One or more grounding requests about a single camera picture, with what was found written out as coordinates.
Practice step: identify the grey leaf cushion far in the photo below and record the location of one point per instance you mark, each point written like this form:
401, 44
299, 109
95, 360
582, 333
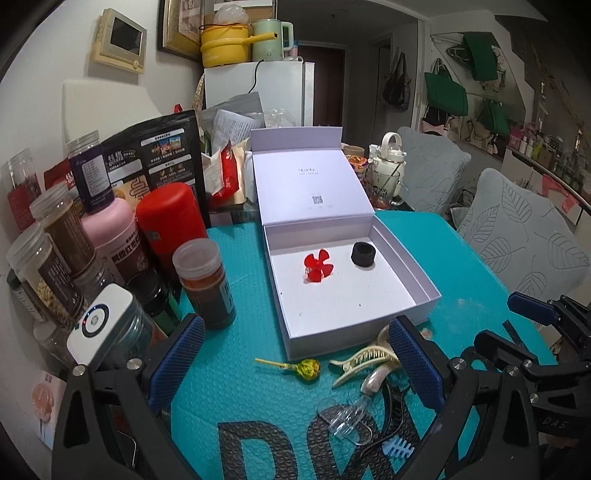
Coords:
434, 167

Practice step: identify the framed picture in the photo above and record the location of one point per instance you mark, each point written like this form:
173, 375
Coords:
179, 25

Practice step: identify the cream claw hair clip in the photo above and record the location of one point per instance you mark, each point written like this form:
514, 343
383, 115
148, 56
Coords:
370, 356

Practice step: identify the green electric kettle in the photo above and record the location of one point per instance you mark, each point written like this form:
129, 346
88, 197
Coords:
279, 39

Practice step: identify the teal bubble mailer mat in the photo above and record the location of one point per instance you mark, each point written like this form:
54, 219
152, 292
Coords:
237, 416

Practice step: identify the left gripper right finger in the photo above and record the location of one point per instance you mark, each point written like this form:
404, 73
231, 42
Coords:
423, 361

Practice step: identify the red cylindrical canister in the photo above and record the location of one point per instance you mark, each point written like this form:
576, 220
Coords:
169, 217

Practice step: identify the black long hair clip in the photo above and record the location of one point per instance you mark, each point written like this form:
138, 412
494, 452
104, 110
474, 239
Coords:
397, 418

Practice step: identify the glass measuring jug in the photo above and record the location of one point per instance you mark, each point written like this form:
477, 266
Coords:
384, 185

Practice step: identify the black snack pouch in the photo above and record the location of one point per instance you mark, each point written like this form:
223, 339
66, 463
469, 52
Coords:
154, 153

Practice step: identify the brown spice jar clear lid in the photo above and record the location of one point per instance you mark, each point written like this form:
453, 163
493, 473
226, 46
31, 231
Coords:
199, 268

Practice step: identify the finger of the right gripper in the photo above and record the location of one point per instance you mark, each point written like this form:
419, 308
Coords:
501, 352
543, 313

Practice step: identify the yellow lollipop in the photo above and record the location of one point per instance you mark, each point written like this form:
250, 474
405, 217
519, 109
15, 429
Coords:
307, 370

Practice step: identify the yellow pot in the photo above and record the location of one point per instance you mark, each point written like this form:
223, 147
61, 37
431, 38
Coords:
229, 44

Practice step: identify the red flower hair clip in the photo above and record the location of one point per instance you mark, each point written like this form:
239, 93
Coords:
317, 267

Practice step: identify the instant noodle cup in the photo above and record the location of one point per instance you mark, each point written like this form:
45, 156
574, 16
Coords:
357, 159

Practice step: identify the beige marbled wave clip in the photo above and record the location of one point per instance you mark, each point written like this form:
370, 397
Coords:
373, 382

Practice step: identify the green tote bag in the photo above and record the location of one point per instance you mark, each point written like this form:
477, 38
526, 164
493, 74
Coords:
444, 93

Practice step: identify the clear plastic hair clip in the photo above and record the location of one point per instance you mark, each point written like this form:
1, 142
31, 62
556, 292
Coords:
346, 422

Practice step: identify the wall intercom panel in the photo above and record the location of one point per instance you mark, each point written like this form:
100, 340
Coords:
119, 42

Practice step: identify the lavender open gift box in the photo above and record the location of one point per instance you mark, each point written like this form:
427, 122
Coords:
311, 199

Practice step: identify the grey leaf cushion near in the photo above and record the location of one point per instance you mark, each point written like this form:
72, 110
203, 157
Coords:
523, 239

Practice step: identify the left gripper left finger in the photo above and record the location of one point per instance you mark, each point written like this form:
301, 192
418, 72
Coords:
169, 360

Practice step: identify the white refrigerator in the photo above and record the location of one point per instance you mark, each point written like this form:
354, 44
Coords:
285, 84

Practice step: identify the blue fishbone hair clip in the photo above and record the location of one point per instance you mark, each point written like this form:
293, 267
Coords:
398, 448

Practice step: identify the purple label jar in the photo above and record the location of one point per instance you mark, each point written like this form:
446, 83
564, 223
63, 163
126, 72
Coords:
89, 171

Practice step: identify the grey leaf cushion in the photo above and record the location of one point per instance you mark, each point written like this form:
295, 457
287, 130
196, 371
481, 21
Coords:
523, 239
434, 167

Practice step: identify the pink lidded jar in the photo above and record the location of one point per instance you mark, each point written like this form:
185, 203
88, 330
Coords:
114, 234

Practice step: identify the white cream kettle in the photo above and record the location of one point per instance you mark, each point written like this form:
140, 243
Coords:
390, 150

